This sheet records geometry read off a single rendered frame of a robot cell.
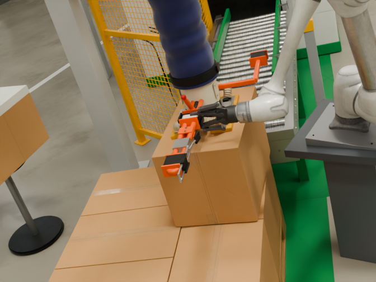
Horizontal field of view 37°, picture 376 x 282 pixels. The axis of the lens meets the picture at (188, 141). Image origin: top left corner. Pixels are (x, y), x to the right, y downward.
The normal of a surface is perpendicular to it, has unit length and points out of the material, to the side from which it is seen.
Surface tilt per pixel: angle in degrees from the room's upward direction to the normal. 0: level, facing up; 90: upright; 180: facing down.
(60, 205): 0
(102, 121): 90
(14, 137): 90
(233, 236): 0
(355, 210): 90
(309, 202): 0
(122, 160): 90
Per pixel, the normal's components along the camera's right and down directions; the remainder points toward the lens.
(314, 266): -0.26, -0.84
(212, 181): -0.22, 0.52
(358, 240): -0.52, 0.53
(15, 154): 0.89, -0.03
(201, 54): 0.54, -0.03
